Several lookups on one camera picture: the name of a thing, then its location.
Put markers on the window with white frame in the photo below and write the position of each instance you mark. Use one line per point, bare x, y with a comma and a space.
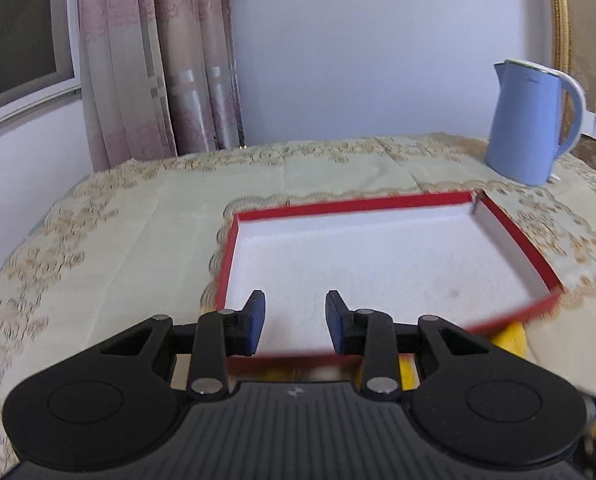
39, 54

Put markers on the pink floral curtain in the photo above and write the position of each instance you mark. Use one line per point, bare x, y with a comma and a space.
158, 79

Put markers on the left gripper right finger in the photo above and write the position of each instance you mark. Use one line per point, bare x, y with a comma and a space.
347, 329

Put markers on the blue electric kettle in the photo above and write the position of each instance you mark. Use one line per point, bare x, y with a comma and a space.
538, 118

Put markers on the cream embroidered tablecloth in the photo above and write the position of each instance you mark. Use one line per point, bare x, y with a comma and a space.
147, 237

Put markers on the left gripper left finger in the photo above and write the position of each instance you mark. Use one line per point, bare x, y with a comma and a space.
243, 328

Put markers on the red shallow cardboard box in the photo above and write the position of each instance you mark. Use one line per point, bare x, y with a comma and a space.
457, 255

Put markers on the yellow fruit piece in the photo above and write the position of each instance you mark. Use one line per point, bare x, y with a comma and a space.
513, 339
409, 375

